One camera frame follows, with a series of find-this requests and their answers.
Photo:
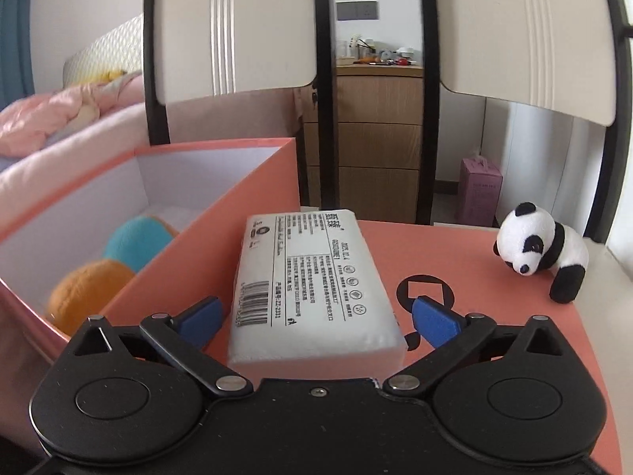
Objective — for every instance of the clutter of small dresser items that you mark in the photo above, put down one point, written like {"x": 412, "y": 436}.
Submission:
{"x": 376, "y": 54}

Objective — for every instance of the cream quilted headboard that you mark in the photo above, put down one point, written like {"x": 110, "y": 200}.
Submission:
{"x": 104, "y": 54}

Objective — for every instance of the wooden drawer dresser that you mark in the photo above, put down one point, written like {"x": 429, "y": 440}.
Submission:
{"x": 371, "y": 143}

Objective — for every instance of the pink blanket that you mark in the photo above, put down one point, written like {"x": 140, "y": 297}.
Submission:
{"x": 49, "y": 114}

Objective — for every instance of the grey wall socket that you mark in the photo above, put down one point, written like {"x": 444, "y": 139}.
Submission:
{"x": 357, "y": 10}

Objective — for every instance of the teal plush ball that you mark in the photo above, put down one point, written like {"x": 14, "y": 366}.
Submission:
{"x": 136, "y": 245}

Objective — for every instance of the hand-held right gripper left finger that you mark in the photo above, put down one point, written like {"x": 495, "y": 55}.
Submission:
{"x": 202, "y": 315}

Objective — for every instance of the panda plush toy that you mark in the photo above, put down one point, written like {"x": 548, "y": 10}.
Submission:
{"x": 531, "y": 237}

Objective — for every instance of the white tissue pack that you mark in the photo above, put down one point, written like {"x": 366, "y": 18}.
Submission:
{"x": 311, "y": 307}

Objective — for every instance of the blue curtain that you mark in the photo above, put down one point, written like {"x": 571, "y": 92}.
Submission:
{"x": 15, "y": 44}

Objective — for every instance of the salmon pink cardboard box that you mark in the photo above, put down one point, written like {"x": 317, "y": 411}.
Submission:
{"x": 198, "y": 257}

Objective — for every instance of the pink gift bag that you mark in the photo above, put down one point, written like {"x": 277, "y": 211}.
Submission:
{"x": 478, "y": 193}

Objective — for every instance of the orange plush ball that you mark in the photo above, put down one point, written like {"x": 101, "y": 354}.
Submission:
{"x": 89, "y": 292}

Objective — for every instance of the salmon pink box lid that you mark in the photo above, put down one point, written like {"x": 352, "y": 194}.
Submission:
{"x": 474, "y": 277}

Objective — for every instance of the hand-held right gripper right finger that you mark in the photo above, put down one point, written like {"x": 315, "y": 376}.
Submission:
{"x": 435, "y": 317}

